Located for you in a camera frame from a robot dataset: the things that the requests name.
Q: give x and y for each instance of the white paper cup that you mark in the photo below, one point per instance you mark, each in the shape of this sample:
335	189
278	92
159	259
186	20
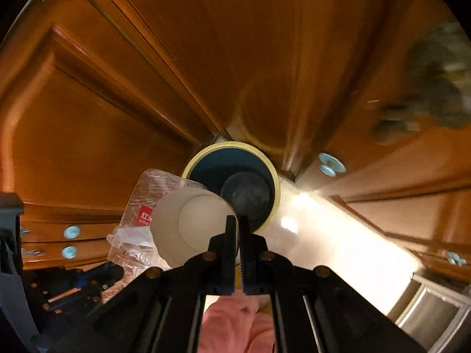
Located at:
184	221

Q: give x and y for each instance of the clear plastic bottle red label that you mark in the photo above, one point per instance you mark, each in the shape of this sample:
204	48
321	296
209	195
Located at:
131	243

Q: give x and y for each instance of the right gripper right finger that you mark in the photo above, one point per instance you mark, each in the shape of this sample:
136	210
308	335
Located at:
262	270

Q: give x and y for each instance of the person's pink trousers leg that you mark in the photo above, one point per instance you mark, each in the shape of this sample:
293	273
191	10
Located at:
238	323

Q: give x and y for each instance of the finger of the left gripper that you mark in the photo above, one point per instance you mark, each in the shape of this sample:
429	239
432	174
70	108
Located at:
104	276

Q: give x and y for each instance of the round trash bin yellow rim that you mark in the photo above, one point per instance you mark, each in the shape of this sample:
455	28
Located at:
240	174

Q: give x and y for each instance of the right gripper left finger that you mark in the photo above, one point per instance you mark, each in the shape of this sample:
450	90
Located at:
213	271

